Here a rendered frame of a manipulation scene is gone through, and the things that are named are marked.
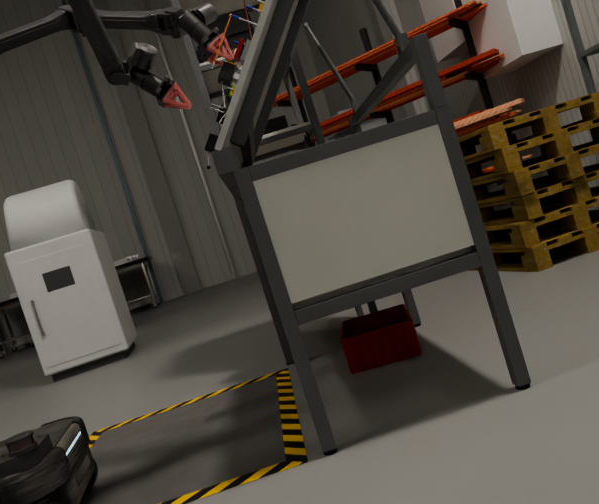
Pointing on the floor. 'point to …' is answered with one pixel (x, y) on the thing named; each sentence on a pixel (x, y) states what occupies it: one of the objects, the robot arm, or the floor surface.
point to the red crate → (379, 338)
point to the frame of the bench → (480, 257)
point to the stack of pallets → (552, 183)
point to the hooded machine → (66, 281)
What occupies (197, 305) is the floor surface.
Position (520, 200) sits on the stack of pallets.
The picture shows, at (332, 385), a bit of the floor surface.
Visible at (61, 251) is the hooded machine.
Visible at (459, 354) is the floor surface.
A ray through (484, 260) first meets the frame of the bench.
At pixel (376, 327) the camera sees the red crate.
